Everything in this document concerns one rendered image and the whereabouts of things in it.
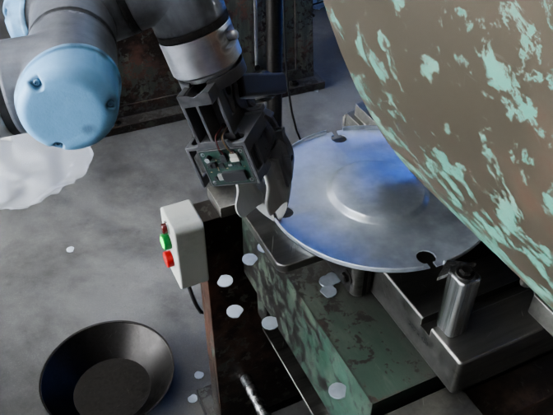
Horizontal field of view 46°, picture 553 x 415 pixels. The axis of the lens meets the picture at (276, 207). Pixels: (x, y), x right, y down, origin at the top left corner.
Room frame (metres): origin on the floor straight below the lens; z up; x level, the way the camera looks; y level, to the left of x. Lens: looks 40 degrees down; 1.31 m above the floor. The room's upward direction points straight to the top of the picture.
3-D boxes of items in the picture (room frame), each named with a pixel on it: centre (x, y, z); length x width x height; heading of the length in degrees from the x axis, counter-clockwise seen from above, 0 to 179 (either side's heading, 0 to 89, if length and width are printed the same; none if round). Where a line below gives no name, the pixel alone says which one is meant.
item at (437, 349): (0.71, -0.24, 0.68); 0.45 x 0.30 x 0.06; 25
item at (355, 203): (0.65, -0.13, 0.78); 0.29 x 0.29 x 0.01
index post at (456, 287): (0.49, -0.21, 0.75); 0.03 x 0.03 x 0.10; 25
